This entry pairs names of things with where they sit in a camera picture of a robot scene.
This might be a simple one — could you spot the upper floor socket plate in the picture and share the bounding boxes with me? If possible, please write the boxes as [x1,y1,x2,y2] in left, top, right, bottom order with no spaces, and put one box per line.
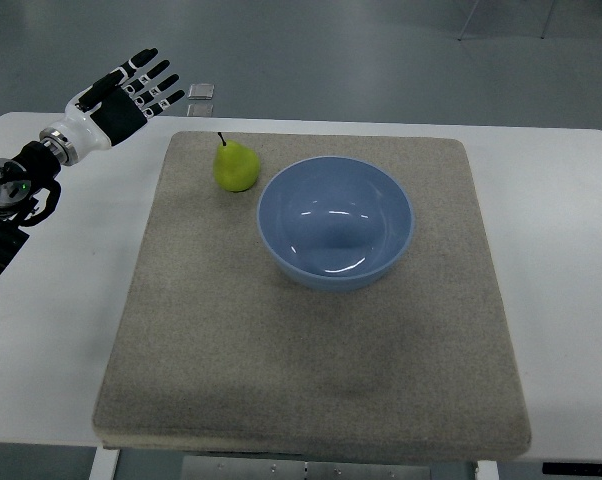
[187,83,215,100]

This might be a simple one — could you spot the green pear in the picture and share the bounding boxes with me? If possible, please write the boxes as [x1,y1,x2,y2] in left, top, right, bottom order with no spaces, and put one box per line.
[212,132,261,192]

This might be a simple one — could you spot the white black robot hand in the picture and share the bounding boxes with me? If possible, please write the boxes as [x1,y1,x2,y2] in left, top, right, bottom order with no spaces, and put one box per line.
[62,48,185,150]

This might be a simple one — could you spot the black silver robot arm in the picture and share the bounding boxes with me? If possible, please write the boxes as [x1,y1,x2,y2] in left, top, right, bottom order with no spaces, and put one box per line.
[0,48,185,276]

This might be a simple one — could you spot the metal chair legs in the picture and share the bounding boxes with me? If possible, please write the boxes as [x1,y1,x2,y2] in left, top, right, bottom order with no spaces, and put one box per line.
[455,0,559,42]

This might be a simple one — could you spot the blue ceramic bowl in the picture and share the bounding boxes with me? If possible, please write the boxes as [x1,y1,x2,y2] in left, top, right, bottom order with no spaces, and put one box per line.
[256,156,416,292]

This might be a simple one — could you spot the white table leg frame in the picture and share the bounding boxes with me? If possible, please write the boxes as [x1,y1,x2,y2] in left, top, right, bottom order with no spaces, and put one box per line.
[88,447,500,480]

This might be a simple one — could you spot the beige felt mat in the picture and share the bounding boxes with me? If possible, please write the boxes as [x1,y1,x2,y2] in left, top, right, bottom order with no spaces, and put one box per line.
[92,132,532,463]

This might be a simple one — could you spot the floor socket plate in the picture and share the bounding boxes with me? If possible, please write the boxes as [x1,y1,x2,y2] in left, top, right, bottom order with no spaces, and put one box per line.
[186,103,214,117]
[187,83,215,100]

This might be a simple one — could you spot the metal base plate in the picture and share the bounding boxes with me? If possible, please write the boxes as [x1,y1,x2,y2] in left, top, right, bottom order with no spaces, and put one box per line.
[180,456,431,480]

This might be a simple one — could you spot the lower floor socket plate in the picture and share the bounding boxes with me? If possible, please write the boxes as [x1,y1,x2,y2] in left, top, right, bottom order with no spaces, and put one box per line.
[186,103,214,117]

